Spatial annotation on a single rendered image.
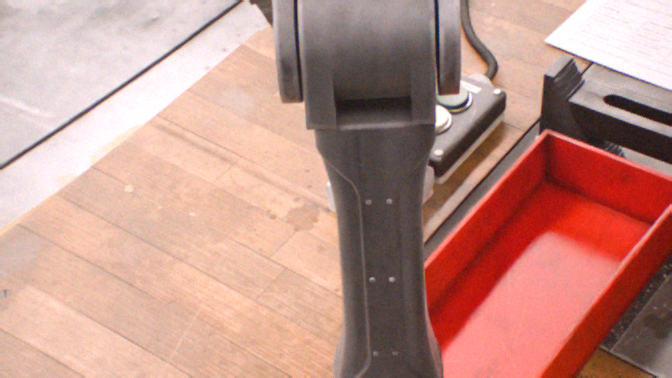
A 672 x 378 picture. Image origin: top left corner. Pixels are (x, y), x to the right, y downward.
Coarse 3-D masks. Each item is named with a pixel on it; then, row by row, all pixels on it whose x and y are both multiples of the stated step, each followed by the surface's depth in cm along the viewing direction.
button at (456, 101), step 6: (462, 90) 112; (438, 96) 111; (444, 96) 111; (450, 96) 111; (456, 96) 111; (462, 96) 111; (468, 96) 111; (438, 102) 111; (444, 102) 111; (450, 102) 111; (456, 102) 111; (462, 102) 111; (444, 108) 111; (450, 108) 111; (456, 108) 111
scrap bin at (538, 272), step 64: (512, 192) 103; (576, 192) 106; (640, 192) 102; (448, 256) 97; (512, 256) 102; (576, 256) 102; (640, 256) 95; (448, 320) 98; (512, 320) 98; (576, 320) 90
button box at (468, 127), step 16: (464, 0) 125; (464, 16) 123; (464, 32) 122; (480, 48) 120; (496, 64) 117; (464, 80) 114; (480, 80) 114; (480, 96) 112; (496, 96) 112; (448, 112) 111; (464, 112) 111; (480, 112) 111; (496, 112) 112; (448, 128) 109; (464, 128) 109; (480, 128) 111; (448, 144) 108; (464, 144) 109; (432, 160) 107; (448, 160) 108; (448, 176) 109
